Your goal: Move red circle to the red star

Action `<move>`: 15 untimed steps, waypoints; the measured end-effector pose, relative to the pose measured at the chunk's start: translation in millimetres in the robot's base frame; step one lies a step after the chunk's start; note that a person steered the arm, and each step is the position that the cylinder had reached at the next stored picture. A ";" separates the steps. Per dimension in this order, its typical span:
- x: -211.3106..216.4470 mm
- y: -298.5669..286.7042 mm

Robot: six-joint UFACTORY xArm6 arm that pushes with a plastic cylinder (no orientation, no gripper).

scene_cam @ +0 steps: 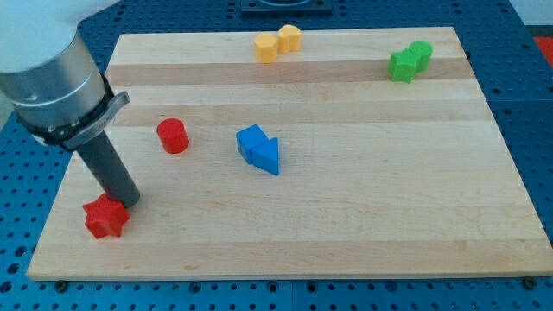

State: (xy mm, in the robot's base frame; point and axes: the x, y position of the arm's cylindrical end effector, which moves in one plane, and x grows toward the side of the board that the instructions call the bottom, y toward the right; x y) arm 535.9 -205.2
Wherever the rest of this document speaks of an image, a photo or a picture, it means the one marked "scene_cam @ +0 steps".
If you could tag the red cylinder block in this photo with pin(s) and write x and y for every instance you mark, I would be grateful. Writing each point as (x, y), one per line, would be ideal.
(173, 135)

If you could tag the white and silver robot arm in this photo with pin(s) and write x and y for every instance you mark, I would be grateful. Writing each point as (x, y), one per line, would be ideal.
(49, 75)

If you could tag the green star block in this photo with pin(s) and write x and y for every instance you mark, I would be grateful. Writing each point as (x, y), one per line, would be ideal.
(403, 66)

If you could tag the red star block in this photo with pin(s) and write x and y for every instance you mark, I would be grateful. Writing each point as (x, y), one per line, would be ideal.
(105, 217)

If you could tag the blue triangle block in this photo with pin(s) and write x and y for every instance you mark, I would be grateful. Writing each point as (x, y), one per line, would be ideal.
(266, 156)

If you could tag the blue cube block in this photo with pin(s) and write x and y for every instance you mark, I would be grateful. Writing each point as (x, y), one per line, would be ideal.
(249, 138)

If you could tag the light wooden board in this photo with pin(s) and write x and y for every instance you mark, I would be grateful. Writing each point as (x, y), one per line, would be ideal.
(377, 179)

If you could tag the yellow hexagon block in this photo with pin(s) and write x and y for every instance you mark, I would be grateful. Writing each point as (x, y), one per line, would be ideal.
(266, 48)

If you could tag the yellow heart block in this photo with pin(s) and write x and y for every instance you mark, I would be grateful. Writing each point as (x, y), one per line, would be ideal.
(289, 39)

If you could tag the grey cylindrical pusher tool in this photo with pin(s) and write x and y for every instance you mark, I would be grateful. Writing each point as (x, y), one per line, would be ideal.
(103, 161)

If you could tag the green cylinder block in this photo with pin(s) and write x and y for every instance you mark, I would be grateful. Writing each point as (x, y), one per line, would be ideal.
(423, 51)

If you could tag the red object at edge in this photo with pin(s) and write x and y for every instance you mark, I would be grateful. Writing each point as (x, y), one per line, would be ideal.
(545, 44)

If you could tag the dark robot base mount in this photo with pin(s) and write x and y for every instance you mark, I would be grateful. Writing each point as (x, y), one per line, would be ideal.
(253, 7)

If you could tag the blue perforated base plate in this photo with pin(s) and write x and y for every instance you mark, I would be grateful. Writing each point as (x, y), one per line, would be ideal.
(513, 74)

